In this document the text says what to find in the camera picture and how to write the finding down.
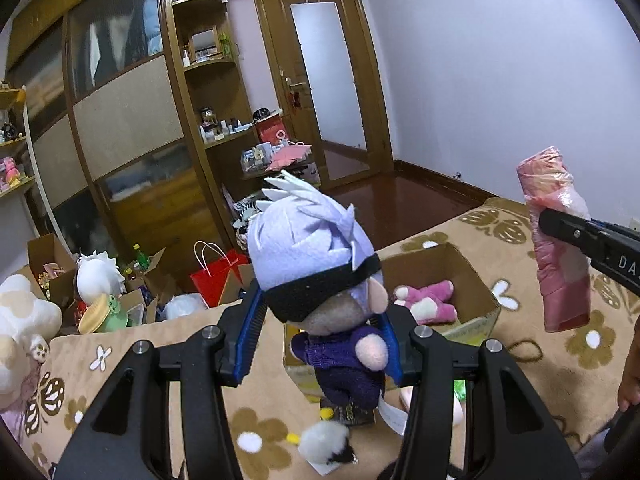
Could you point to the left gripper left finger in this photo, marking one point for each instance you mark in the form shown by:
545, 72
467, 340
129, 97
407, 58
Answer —
125, 432

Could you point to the red paper gift bag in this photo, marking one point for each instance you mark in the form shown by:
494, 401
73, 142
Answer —
219, 281

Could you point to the pink swiss roll plush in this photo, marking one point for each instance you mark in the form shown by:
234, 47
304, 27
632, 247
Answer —
406, 395

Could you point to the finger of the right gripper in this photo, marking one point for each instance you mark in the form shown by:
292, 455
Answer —
564, 227

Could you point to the white wooden figure shelf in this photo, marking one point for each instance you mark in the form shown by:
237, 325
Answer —
12, 150

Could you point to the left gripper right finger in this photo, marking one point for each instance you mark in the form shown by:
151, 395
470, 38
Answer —
509, 433

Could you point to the open cardboard box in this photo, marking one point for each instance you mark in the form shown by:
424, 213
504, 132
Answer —
441, 273

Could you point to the white black fluffy pompom plush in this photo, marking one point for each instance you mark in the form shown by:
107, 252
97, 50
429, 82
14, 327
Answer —
325, 443

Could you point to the white round plush head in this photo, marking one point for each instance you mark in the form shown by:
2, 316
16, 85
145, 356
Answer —
98, 274

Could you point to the white-haired blindfold plush doll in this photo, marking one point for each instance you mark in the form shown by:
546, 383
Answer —
319, 272

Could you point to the wooden door with glass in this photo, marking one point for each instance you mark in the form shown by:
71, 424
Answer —
324, 69

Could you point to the green frog plush with hat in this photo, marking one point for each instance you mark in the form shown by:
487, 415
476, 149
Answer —
105, 315

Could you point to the wooden wardrobe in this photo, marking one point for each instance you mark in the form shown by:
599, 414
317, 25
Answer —
115, 91

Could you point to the magenta pink plush toy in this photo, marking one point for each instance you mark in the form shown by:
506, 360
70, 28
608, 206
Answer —
428, 305

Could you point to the large white beige plush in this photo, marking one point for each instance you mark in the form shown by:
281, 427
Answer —
28, 324

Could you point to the person's right hand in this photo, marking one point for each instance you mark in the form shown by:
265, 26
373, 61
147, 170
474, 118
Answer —
629, 390

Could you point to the green tissue pack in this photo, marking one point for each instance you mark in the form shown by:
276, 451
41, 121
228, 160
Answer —
460, 390

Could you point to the beige floral blanket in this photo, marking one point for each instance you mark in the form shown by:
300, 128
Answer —
575, 372

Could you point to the pink plastic roll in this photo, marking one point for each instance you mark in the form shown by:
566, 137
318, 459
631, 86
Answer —
563, 270

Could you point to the brown cardboard box on floor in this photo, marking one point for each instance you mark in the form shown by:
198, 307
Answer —
53, 268

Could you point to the black Face tissue pack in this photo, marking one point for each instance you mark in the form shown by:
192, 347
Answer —
348, 415

